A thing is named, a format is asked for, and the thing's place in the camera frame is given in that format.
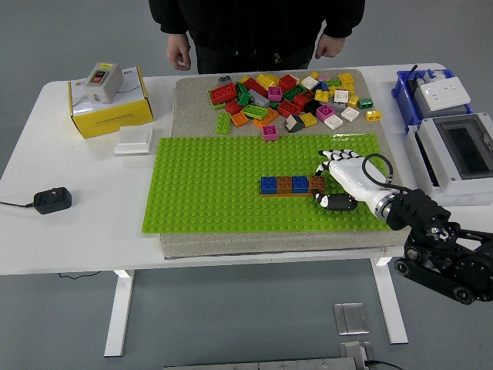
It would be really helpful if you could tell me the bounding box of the person's right hand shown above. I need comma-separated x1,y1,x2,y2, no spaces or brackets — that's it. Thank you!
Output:
166,32,193,72

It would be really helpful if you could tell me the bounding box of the person's left hand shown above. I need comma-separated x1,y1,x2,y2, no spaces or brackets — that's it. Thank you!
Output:
314,32,347,60

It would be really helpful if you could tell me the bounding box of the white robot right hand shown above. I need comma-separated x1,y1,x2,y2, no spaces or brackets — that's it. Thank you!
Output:
312,148,396,213

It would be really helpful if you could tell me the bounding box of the large red toy brick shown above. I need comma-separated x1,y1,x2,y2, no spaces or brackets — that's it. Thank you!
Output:
208,82,238,105

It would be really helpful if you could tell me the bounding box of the dark green toy brick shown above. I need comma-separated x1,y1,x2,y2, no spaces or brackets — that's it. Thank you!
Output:
235,81,251,107

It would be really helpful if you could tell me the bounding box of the grey sloped toy brick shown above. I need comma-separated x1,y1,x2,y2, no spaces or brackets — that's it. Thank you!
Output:
283,114,305,134

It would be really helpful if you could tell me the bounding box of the long lime green brick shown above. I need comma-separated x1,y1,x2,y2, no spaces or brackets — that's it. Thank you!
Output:
241,104,270,119
215,112,233,136

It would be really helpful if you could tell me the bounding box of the long grey toy brick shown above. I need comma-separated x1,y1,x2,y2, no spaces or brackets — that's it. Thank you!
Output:
248,89,270,108

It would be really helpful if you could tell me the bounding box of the green studded baseplate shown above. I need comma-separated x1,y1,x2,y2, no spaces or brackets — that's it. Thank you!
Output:
141,133,394,235

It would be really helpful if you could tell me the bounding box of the person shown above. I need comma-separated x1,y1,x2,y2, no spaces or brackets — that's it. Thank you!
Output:
148,0,366,75

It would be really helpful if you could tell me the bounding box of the blue plastic bin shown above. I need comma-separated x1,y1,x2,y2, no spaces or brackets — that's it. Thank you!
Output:
391,69,475,128

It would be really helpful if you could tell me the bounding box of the yellow cardboard box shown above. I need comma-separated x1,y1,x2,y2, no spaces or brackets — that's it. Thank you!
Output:
68,65,155,140

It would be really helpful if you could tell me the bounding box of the grey metal device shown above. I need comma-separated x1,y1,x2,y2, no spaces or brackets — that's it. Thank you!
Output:
407,78,429,119

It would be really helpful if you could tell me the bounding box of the grey-brown mat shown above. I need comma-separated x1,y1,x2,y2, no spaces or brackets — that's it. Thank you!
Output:
160,69,409,260

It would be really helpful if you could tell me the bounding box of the white table leg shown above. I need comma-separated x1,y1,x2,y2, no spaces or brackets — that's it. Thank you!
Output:
103,269,136,358
370,257,409,345

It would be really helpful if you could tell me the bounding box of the large metal floor plate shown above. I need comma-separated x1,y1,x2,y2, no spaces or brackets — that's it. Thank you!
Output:
333,302,371,335

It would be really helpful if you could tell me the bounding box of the black power adapter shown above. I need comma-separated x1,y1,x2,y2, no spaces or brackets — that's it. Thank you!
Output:
33,187,73,216

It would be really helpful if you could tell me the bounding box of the grey metal bar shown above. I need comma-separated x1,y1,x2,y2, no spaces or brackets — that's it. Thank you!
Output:
163,356,359,370

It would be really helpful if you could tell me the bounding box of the grey push-button switch box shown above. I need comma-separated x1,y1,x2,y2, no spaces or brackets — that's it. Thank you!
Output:
82,62,125,105

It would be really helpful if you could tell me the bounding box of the grey enclosure with window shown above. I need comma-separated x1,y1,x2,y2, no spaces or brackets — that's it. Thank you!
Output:
403,112,493,207

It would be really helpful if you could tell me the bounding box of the white wall switch plate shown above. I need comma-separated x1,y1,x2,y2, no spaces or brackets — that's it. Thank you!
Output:
113,126,154,156

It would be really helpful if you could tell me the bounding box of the white wall socket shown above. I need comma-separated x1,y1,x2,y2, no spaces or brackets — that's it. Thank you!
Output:
419,76,472,113

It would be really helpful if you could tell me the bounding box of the grey metal bracket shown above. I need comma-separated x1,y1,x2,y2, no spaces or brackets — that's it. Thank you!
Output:
338,341,374,370

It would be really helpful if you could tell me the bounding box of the black floor cable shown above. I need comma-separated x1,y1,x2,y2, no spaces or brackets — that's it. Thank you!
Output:
365,359,405,370

